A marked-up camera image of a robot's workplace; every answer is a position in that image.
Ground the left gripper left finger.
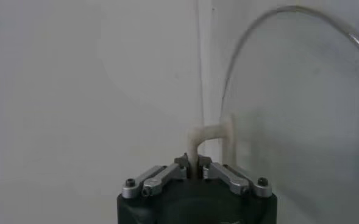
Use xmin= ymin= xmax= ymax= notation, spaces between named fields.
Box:
xmin=121 ymin=153 xmax=190 ymax=201

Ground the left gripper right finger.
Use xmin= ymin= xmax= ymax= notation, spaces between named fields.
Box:
xmin=197 ymin=154 xmax=274 ymax=198

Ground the round glass pot lid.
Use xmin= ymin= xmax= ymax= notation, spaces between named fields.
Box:
xmin=187 ymin=4 xmax=359 ymax=224

